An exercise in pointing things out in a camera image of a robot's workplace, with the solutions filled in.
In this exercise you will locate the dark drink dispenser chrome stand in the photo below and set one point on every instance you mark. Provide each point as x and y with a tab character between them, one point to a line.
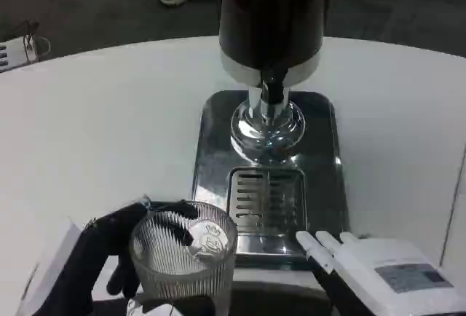
271	17

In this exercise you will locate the black dispenser tap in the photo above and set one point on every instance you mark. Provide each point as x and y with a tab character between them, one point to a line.
275	88

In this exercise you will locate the white device with vents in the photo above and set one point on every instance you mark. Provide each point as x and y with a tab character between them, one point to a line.
12	52

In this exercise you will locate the clear ribbed glass cup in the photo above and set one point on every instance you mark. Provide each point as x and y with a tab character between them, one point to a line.
182	254

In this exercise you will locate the steel drip tray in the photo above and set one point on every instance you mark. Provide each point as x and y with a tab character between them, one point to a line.
215	170

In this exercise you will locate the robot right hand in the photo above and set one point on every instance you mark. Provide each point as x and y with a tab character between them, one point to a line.
382	279

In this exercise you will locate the small clear plastic cup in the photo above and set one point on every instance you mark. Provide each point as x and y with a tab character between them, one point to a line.
42	48

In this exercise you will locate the slotted steel tray grid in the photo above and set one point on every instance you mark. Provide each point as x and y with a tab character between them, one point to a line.
255	196

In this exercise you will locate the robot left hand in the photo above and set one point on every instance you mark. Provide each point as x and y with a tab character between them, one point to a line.
73	257

